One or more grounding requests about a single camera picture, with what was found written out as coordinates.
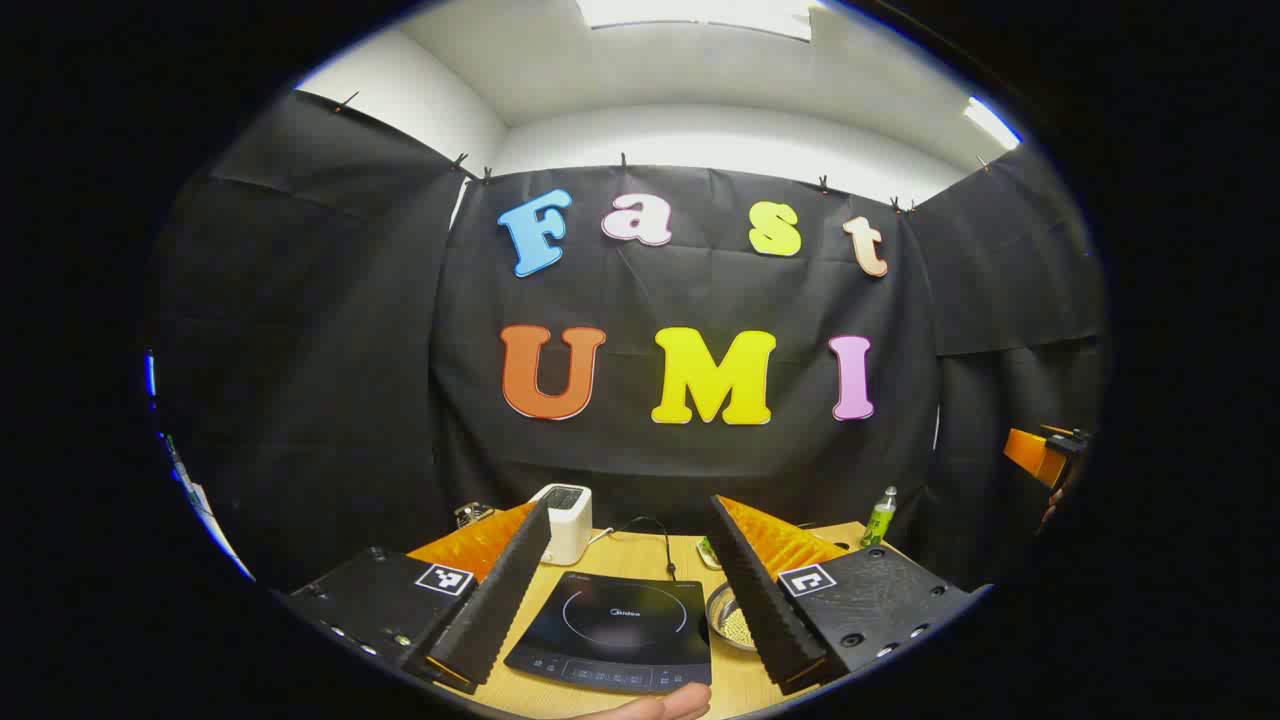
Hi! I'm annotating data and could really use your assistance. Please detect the green drink bottle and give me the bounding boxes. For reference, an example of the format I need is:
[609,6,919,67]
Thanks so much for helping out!
[860,486,898,549]

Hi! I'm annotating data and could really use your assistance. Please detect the steel pot with black handle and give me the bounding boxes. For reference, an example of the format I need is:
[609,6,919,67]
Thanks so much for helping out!
[706,582,761,653]

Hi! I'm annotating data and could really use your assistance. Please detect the ceiling light panel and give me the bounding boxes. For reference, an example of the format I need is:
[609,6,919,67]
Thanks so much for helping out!
[575,0,813,42]
[963,95,1023,152]

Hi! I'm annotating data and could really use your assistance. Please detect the white printed board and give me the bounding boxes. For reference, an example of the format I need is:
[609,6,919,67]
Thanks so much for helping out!
[145,350,253,583]

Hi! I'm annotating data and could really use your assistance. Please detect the black induction cooktop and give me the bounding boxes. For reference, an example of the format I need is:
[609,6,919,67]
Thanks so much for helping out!
[503,572,713,696]

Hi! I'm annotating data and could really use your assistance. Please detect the black power cable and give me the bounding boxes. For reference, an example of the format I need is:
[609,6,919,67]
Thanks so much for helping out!
[590,516,679,581]

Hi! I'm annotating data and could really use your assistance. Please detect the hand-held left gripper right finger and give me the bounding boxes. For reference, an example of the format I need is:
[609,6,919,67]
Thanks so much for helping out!
[708,494,976,699]

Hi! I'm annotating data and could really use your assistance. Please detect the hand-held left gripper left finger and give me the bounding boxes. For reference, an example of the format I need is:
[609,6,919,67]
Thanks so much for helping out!
[283,497,553,696]

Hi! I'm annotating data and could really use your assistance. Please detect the row of black cloth clips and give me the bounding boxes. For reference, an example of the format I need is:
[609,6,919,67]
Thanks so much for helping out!
[335,90,996,216]

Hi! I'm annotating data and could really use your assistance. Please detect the white toaster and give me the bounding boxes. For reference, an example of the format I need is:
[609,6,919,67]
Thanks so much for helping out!
[530,483,593,567]

